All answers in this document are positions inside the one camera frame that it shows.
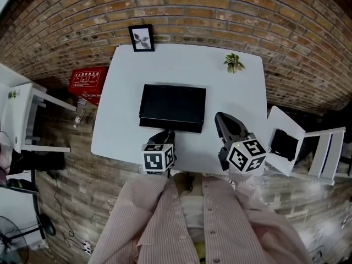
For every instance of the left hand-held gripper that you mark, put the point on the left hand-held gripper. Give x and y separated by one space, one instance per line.
158 158

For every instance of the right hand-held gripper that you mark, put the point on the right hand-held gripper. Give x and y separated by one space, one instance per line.
244 154

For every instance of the black box drawer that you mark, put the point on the black box drawer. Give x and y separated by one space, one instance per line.
187 127

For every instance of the black box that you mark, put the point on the black box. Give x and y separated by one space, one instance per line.
172 102

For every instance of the person's left forearm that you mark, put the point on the person's left forearm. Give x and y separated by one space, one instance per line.
145 191

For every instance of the red cardboard box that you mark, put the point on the red cardboard box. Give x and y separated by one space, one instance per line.
86 82

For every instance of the black pouch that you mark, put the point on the black pouch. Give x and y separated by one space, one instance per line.
284 144

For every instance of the person's striped pink shirt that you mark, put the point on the person's striped pink shirt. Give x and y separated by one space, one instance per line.
165 230

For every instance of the white chair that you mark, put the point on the white chair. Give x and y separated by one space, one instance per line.
325 153

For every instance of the clear plastic bottle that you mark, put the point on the clear plastic bottle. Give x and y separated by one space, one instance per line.
79 118

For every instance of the small green potted plant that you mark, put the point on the small green potted plant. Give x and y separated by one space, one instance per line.
233 63

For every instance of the white power strip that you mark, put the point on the white power strip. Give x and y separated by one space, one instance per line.
87 247

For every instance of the black stand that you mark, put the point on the black stand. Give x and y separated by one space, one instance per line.
37 202

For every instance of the white shelf unit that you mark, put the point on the white shelf unit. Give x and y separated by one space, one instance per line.
19 114

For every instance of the pink cloth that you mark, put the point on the pink cloth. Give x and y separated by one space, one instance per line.
8 155

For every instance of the tiny green plant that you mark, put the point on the tiny green plant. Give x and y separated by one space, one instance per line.
13 94

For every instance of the black floor fan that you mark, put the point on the black floor fan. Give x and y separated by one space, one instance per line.
11 239

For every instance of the black picture frame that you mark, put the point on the black picture frame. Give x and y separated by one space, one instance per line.
142 38

